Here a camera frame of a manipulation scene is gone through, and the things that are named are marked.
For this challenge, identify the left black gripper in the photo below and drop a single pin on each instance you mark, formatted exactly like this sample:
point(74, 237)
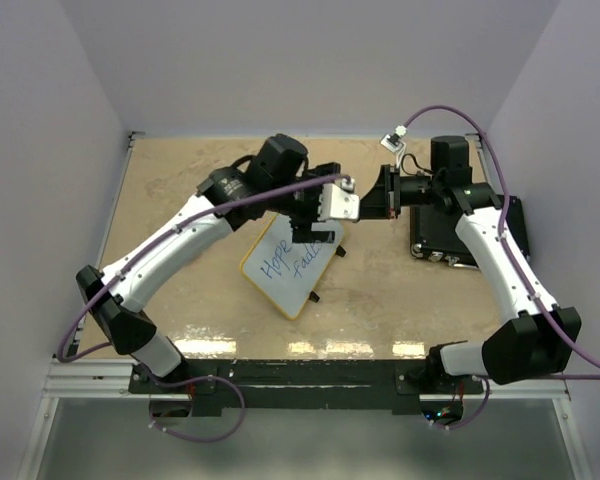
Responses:
point(305, 222)

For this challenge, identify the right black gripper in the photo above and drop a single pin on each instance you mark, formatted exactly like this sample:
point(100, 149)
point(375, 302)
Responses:
point(384, 200)

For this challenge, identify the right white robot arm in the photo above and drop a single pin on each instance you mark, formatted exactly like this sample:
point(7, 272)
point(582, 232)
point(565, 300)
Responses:
point(536, 337)

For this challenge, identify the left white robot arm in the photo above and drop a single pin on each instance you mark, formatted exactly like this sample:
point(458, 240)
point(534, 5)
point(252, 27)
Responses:
point(278, 178)

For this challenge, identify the yellow framed whiteboard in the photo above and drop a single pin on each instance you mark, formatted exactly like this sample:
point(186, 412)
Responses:
point(287, 273)

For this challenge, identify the black hard case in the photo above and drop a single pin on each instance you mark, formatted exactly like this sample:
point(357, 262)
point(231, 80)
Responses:
point(433, 238)

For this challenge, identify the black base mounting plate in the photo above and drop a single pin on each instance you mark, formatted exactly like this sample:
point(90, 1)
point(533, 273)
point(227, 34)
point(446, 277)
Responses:
point(210, 386)

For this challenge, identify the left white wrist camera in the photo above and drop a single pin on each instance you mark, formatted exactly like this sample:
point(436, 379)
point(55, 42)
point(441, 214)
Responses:
point(339, 201)

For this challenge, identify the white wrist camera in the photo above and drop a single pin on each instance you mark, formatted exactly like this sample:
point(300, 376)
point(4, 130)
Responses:
point(339, 201)
point(394, 143)

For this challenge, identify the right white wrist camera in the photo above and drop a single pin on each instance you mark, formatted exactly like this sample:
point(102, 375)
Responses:
point(394, 143)

